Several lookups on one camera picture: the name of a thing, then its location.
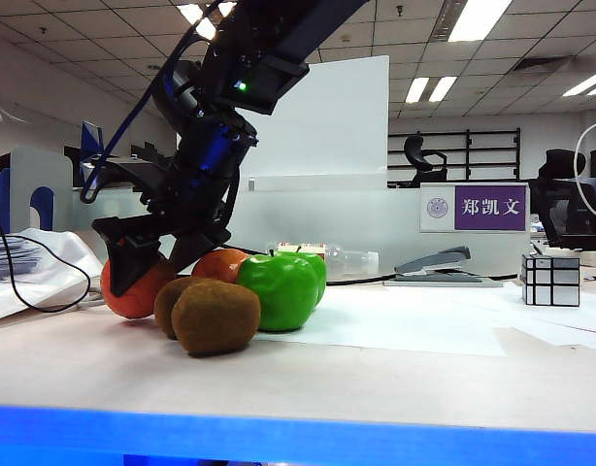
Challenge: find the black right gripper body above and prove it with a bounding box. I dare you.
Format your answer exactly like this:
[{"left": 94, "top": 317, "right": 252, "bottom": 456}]
[{"left": 142, "top": 114, "right": 258, "bottom": 237}]

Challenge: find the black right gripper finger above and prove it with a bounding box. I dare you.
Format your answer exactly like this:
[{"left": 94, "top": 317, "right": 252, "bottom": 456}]
[
  {"left": 169, "top": 230, "right": 231, "bottom": 273},
  {"left": 91, "top": 216, "right": 176, "bottom": 297}
]

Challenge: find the glossy plastic orange fruit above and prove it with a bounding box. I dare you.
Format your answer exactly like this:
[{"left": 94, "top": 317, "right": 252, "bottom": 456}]
[
  {"left": 190, "top": 248, "right": 250, "bottom": 285},
  {"left": 100, "top": 256, "right": 179, "bottom": 320}
]

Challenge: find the brown fuzzy kiwi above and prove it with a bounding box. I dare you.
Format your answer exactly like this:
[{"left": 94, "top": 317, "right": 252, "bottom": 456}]
[
  {"left": 170, "top": 283, "right": 261, "bottom": 357},
  {"left": 153, "top": 276, "right": 216, "bottom": 340}
]

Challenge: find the white plastic bag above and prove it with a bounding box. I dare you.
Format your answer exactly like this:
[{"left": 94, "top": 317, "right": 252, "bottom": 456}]
[{"left": 0, "top": 227, "right": 110, "bottom": 324}]

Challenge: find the green plastic apple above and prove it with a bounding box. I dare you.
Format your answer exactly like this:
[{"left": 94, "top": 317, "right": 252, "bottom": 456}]
[
  {"left": 236, "top": 250, "right": 319, "bottom": 333},
  {"left": 290, "top": 245, "right": 328, "bottom": 312}
]

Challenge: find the stack of printed papers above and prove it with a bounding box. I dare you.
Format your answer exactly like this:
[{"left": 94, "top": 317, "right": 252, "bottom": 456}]
[{"left": 0, "top": 236, "right": 42, "bottom": 283}]

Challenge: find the blue triangular trophy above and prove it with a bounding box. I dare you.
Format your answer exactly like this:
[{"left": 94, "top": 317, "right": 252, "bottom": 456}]
[{"left": 78, "top": 120, "right": 109, "bottom": 188}]

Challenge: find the white blue file holder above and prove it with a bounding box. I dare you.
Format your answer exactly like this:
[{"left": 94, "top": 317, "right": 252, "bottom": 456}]
[{"left": 0, "top": 148, "right": 74, "bottom": 234}]

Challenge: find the clear bottle with red label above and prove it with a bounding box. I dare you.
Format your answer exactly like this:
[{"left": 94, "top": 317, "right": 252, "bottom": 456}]
[{"left": 266, "top": 241, "right": 380, "bottom": 279}]

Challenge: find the frosted desk partition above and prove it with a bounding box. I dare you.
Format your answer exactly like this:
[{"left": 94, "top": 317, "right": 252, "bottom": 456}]
[{"left": 72, "top": 186, "right": 530, "bottom": 281}]

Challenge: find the black office chair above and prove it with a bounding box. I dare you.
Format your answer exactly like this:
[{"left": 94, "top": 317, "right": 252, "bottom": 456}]
[
  {"left": 527, "top": 149, "right": 596, "bottom": 251},
  {"left": 403, "top": 135, "right": 448, "bottom": 189}
]

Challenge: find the grey stapler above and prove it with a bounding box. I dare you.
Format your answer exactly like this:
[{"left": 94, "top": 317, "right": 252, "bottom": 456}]
[{"left": 383, "top": 246, "right": 503, "bottom": 288}]

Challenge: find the white paper sheet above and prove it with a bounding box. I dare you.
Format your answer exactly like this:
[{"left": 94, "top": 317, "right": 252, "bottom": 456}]
[
  {"left": 491, "top": 283, "right": 596, "bottom": 350},
  {"left": 251, "top": 285, "right": 506, "bottom": 359}
]

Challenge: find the black shelf rack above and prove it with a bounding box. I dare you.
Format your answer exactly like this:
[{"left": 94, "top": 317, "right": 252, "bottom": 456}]
[{"left": 387, "top": 127, "right": 521, "bottom": 186}]

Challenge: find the purple white name plate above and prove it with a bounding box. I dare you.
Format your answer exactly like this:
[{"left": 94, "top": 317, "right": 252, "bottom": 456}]
[{"left": 418, "top": 183, "right": 530, "bottom": 233}]

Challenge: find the ceiling air vent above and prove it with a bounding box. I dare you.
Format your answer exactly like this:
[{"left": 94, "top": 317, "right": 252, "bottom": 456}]
[{"left": 511, "top": 56, "right": 571, "bottom": 75}]

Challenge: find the silver mirror cube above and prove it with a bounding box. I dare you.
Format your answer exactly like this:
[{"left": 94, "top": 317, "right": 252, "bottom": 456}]
[{"left": 520, "top": 254, "right": 581, "bottom": 308}]

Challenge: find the thin black cable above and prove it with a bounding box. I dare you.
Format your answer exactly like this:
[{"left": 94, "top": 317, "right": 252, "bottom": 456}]
[{"left": 0, "top": 208, "right": 93, "bottom": 315}]

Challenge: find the grey power cable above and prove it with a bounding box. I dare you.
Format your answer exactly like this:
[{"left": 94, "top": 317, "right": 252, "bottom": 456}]
[{"left": 77, "top": 285, "right": 108, "bottom": 312}]

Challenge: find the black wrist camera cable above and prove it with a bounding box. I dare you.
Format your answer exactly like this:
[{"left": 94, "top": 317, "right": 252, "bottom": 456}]
[{"left": 79, "top": 0, "right": 216, "bottom": 205}]

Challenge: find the black power cable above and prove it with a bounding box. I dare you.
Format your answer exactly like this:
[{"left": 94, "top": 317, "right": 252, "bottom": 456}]
[{"left": 229, "top": 245, "right": 517, "bottom": 287}]

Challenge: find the thick white cable loop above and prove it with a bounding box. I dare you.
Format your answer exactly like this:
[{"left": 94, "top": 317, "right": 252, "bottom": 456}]
[{"left": 572, "top": 117, "right": 596, "bottom": 218}]

